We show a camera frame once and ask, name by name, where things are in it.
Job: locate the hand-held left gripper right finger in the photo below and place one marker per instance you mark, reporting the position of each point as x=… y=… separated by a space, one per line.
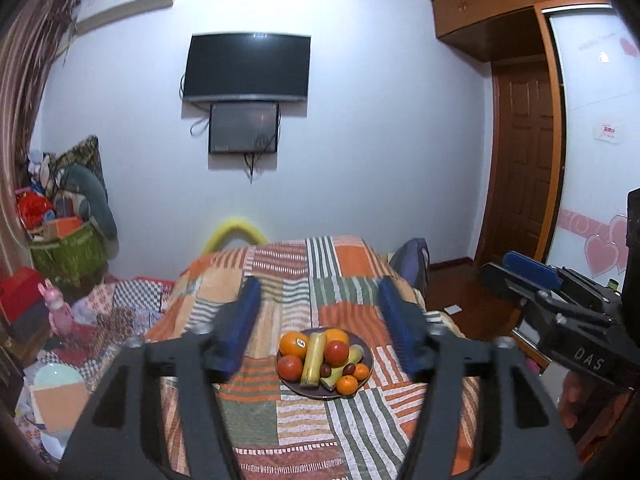
x=402 y=330

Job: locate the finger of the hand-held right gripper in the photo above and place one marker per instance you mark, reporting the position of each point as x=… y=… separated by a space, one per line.
x=530 y=266
x=520 y=285

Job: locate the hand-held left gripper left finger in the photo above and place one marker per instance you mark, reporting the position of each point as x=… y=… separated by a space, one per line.
x=240 y=325

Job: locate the small mandarin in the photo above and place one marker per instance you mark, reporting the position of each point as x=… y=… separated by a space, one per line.
x=347 y=385
x=361 y=371

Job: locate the slim yellow banana piece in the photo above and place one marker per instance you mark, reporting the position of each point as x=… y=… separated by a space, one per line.
x=347 y=360

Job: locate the red apple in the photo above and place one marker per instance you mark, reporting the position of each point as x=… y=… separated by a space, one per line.
x=290 y=367
x=336 y=352

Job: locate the dark red grape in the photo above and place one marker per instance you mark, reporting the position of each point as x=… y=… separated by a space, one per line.
x=325 y=371
x=348 y=369

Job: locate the large yellow banana piece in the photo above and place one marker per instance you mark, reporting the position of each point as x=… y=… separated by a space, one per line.
x=314 y=362

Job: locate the purple plate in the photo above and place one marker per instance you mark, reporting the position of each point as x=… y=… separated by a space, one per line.
x=300 y=390

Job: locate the person's right hand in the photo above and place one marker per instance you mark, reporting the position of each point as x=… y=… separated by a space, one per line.
x=570 y=402

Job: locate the white paper sheet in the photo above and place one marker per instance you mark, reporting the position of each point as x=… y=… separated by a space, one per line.
x=453 y=310

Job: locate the blue backpack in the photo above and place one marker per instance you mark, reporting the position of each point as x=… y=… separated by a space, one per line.
x=412 y=260

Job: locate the wooden door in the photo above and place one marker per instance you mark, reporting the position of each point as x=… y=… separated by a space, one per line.
x=520 y=160

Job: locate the checkered quilt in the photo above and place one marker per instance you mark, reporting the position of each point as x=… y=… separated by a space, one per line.
x=130 y=300

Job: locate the white wardrobe sliding door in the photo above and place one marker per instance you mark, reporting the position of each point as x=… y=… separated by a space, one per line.
x=595 y=160

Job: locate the patchwork cloth covered table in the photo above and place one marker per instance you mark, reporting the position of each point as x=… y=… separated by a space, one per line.
x=310 y=430

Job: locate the pink bunny toy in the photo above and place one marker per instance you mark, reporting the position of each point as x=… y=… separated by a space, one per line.
x=60 y=315

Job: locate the green storage box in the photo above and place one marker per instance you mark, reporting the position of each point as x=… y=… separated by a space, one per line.
x=67 y=257

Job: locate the grey plush toy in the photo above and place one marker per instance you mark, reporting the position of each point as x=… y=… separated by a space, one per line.
x=95 y=200

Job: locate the pastel colour-block board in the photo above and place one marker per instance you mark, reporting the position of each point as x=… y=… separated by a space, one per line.
x=57 y=395

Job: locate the small black monitor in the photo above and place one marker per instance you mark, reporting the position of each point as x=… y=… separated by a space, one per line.
x=243 y=127

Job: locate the orange box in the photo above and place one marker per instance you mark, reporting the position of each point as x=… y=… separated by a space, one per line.
x=65 y=227

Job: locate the dark box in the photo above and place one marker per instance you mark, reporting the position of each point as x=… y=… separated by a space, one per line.
x=27 y=327

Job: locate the red box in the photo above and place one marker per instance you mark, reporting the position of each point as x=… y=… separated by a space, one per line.
x=20 y=290

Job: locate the patterned cushion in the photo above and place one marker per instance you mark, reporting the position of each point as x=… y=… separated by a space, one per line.
x=85 y=152

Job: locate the red plastic bag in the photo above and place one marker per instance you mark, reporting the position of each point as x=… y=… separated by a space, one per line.
x=32 y=210

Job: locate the wooden overhead cabinet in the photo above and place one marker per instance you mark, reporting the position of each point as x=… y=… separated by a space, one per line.
x=480 y=15

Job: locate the striped curtain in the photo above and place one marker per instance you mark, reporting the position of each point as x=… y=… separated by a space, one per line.
x=25 y=110

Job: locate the white air conditioner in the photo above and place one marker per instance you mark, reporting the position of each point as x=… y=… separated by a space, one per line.
x=125 y=2

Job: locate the black wall television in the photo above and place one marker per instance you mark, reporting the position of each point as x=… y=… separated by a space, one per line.
x=247 y=67

